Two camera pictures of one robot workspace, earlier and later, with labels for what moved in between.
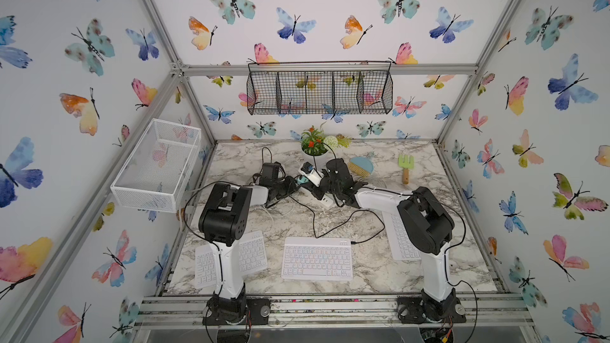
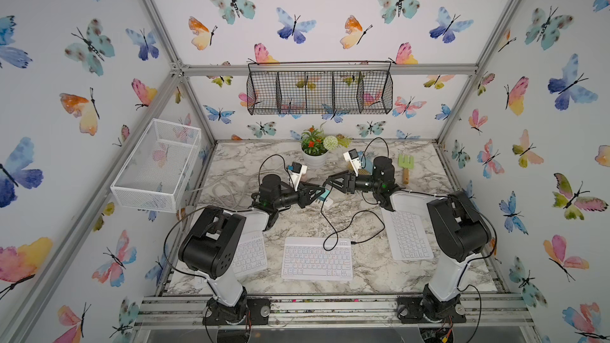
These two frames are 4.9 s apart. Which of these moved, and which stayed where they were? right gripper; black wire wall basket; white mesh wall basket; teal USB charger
Moved: right gripper; teal USB charger
Stayed: black wire wall basket; white mesh wall basket
